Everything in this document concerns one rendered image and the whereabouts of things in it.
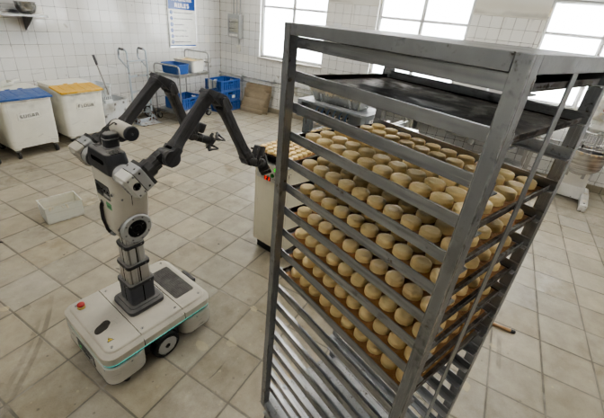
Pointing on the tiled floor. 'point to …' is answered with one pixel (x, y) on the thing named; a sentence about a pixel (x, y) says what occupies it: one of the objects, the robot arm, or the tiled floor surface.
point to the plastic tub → (60, 207)
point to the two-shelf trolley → (180, 83)
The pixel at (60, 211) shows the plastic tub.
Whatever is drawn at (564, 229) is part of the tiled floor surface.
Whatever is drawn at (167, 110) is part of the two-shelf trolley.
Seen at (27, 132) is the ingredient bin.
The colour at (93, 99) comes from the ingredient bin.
